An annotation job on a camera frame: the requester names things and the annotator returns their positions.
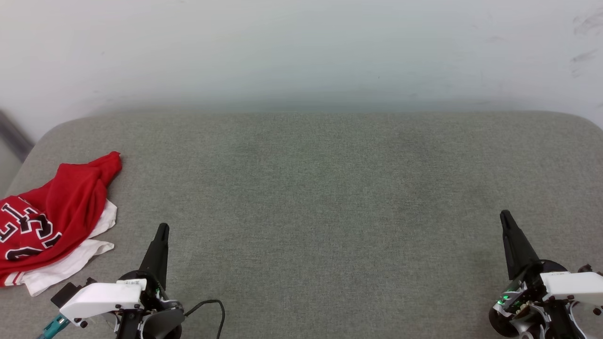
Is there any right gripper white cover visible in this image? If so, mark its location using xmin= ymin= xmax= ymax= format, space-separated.
xmin=489 ymin=210 xmax=603 ymax=339

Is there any red and white jersey shirt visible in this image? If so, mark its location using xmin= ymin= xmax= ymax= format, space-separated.
xmin=0 ymin=151 xmax=123 ymax=297

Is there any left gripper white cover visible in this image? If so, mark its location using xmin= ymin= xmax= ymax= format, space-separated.
xmin=59 ymin=224 xmax=185 ymax=339

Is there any dark baseboard strip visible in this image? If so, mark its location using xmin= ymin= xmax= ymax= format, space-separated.
xmin=0 ymin=111 xmax=34 ymax=163

